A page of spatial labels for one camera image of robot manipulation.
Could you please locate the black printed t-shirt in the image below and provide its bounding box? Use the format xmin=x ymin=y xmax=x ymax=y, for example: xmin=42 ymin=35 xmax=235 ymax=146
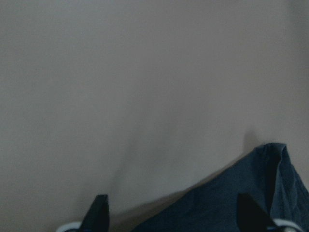
xmin=135 ymin=143 xmax=309 ymax=232

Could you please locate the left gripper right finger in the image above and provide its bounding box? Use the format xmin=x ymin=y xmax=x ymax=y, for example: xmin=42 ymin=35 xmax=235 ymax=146
xmin=236 ymin=194 xmax=275 ymax=232

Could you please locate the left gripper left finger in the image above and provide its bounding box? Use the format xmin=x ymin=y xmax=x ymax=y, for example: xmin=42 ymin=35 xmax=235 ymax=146
xmin=79 ymin=194 xmax=109 ymax=232

